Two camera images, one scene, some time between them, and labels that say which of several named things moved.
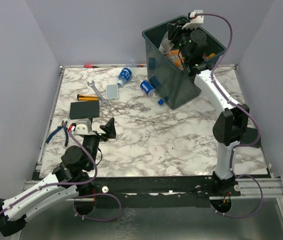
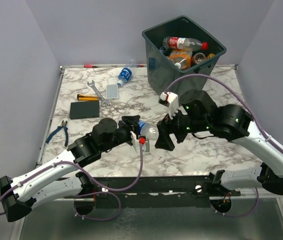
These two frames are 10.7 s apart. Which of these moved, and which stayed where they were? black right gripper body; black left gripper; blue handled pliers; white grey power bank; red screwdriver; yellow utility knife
Moved: black left gripper; black right gripper body
Stayed: red screwdriver; blue handled pliers; white grey power bank; yellow utility knife
